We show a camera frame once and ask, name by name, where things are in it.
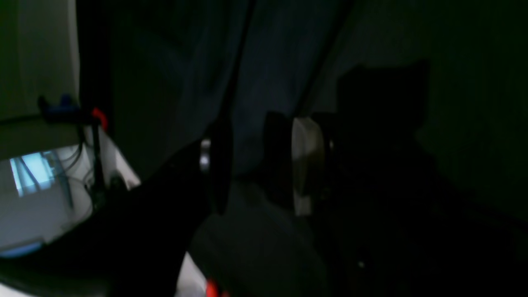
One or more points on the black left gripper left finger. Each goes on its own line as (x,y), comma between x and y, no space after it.
(135,244)

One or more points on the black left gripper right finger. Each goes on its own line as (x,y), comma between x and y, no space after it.
(388,224)

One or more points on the dark navy t-shirt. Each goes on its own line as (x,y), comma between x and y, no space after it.
(166,72)

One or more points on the black table cloth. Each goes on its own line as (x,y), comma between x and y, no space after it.
(453,70)

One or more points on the blue orange clamp bottom right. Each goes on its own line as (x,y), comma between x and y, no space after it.
(68,112)

